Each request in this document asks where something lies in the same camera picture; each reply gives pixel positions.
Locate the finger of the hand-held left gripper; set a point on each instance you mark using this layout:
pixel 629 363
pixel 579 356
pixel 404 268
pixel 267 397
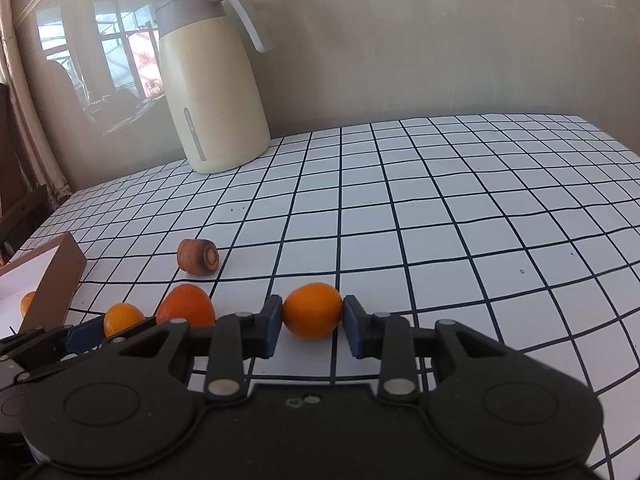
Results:
pixel 85 336

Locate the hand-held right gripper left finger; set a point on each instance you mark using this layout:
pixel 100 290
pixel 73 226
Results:
pixel 272 327

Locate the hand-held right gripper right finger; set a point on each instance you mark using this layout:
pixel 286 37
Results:
pixel 356 327

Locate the brown cardboard box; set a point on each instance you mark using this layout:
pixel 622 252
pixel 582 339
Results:
pixel 60 280

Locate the large dark orange mandarin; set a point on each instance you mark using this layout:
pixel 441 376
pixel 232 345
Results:
pixel 185 305

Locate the brown carrot stub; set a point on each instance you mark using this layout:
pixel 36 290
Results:
pixel 198 256

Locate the dark wooden chair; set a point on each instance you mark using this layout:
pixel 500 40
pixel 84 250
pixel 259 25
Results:
pixel 20 215

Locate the white checked tablecloth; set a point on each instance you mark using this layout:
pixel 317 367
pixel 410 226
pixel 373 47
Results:
pixel 450 210

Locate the cream thermos jug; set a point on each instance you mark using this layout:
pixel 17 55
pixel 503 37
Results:
pixel 215 100

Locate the beige curtain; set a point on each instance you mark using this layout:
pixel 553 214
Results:
pixel 20 110

